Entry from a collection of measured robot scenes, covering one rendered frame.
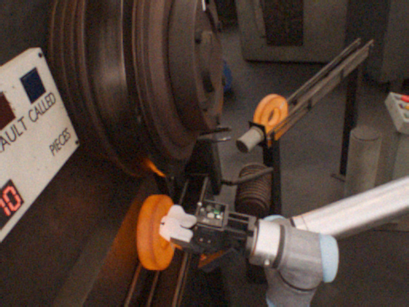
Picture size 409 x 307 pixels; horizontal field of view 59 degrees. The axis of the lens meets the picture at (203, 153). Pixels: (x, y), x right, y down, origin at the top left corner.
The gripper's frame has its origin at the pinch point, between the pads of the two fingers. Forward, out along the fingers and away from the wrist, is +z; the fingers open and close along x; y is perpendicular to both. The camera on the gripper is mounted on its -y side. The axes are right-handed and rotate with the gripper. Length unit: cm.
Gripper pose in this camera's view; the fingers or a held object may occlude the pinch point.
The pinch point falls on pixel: (156, 225)
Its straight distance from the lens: 78.6
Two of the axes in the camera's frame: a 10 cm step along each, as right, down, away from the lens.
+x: -1.8, 6.0, -7.8
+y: 1.2, -7.8, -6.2
